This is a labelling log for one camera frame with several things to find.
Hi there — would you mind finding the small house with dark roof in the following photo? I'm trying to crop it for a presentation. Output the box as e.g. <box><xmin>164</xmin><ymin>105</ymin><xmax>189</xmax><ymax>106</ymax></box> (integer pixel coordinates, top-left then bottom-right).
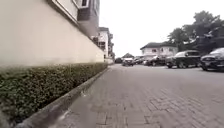
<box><xmin>121</xmin><ymin>52</ymin><xmax>136</xmax><ymax>60</ymax></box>

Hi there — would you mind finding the white building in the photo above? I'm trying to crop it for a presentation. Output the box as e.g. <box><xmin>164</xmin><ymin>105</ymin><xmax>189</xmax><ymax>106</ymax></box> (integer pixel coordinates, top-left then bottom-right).
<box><xmin>93</xmin><ymin>26</ymin><xmax>116</xmax><ymax>64</ymax></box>

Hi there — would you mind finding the grey brick paved road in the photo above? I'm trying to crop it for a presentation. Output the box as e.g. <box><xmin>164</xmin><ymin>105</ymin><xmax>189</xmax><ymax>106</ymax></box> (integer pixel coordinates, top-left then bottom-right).
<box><xmin>49</xmin><ymin>63</ymin><xmax>224</xmax><ymax>128</ymax></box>

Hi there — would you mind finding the white house with dark roof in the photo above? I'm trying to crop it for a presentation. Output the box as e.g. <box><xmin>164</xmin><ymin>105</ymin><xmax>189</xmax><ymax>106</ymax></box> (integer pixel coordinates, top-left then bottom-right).
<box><xmin>139</xmin><ymin>41</ymin><xmax>179</xmax><ymax>60</ymax></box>

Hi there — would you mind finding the brown and white house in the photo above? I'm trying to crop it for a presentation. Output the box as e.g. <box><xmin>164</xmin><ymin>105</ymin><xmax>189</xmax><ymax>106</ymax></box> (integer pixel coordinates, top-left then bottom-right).
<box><xmin>49</xmin><ymin>0</ymin><xmax>101</xmax><ymax>38</ymax></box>

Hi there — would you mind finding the concrete kerb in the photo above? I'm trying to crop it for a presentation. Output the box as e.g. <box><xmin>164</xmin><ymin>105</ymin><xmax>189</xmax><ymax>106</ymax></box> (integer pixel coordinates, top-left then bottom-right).
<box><xmin>13</xmin><ymin>66</ymin><xmax>112</xmax><ymax>128</ymax></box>

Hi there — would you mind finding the row of parked cars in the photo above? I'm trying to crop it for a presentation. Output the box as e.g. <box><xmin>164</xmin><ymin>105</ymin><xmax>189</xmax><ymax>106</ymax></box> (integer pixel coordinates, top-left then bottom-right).
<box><xmin>114</xmin><ymin>47</ymin><xmax>224</xmax><ymax>72</ymax></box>

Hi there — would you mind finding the low green hedge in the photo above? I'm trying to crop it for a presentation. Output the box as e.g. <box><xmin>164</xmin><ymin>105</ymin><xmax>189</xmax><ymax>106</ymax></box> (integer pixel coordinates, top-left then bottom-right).
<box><xmin>0</xmin><ymin>62</ymin><xmax>110</xmax><ymax>125</ymax></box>

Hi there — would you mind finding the group of trees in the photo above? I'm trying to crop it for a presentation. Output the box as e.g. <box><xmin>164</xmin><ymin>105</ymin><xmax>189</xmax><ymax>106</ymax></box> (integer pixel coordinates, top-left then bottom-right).
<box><xmin>166</xmin><ymin>9</ymin><xmax>224</xmax><ymax>56</ymax></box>

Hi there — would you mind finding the pale boundary wall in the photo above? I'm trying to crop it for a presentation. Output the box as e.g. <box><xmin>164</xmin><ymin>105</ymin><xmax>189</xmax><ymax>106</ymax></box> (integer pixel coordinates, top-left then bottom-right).
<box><xmin>0</xmin><ymin>0</ymin><xmax>106</xmax><ymax>68</ymax></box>

